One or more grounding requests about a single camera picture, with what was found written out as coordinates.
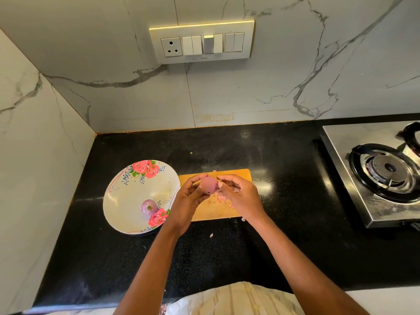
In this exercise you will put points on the person's left hand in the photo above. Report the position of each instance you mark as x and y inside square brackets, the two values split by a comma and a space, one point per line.
[185, 205]

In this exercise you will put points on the person's right hand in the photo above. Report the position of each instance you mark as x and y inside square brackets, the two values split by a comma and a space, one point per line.
[243, 197]

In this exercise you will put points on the pile of onion peels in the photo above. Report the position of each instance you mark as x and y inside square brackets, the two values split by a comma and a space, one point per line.
[222, 197]

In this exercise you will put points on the small pink onion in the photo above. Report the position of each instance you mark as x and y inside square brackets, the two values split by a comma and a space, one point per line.
[149, 207]
[208, 184]

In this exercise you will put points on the person's left forearm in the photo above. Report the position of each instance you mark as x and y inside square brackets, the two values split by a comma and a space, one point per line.
[151, 275]

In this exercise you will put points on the person's right forearm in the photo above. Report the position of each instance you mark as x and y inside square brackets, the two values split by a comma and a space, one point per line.
[305, 269]

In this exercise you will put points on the wooden cutting board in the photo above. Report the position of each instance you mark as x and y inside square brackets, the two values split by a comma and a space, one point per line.
[213, 210]

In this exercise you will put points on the black stone countertop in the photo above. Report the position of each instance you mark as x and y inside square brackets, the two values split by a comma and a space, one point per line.
[295, 147]

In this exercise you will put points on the white floral plate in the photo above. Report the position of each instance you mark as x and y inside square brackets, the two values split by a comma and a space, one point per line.
[124, 197]

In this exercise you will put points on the beige striped garment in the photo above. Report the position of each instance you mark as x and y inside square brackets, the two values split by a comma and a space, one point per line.
[236, 302]

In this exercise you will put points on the stainless steel gas stove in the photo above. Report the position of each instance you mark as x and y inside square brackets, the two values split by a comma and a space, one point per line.
[337, 138]

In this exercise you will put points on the black stove burner grate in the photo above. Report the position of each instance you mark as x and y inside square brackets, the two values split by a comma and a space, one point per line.
[387, 172]
[412, 137]

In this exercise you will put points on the white wall switch panel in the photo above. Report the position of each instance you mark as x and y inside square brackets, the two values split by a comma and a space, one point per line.
[201, 42]

